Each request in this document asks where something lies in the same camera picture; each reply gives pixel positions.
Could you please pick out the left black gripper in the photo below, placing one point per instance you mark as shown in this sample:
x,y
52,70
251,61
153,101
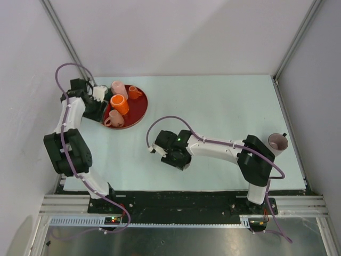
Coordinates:
x,y
99,115

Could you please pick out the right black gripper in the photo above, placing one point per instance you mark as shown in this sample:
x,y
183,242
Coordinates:
x,y
180,165

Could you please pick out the large orange mug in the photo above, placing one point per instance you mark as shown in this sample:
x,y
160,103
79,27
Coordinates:
x,y
119,103

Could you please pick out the small pink mug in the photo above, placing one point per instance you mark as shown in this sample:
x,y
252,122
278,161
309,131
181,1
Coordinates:
x,y
114,119

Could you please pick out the mauve pink mug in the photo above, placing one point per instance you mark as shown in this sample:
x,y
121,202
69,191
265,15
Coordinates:
x,y
277,143

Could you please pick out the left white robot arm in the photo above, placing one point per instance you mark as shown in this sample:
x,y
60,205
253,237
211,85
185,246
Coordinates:
x,y
66,147

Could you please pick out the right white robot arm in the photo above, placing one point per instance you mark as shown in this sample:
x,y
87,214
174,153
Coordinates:
x,y
253,158

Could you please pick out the dark green mug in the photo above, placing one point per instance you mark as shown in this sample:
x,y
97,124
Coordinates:
x,y
108,95

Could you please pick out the light pink tall mug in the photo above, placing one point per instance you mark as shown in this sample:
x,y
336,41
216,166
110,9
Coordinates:
x,y
118,87

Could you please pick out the small orange mug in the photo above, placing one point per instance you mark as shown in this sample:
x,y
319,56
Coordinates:
x,y
134,93

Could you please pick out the red round tray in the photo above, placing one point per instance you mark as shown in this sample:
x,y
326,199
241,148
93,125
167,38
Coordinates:
x,y
137,110

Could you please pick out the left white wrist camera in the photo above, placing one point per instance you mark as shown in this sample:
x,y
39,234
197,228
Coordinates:
x,y
99,93

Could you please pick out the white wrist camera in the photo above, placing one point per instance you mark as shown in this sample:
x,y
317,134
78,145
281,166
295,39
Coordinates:
x,y
157,149
99,93

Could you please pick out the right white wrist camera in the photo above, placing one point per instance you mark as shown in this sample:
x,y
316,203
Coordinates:
x,y
157,149

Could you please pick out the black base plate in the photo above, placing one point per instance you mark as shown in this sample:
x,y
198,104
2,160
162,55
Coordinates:
x,y
178,207

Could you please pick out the aluminium frame rail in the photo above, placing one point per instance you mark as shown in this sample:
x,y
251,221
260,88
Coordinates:
x,y
53,205

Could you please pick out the grey cable duct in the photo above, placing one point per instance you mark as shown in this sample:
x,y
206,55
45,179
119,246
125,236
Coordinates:
x,y
74,221

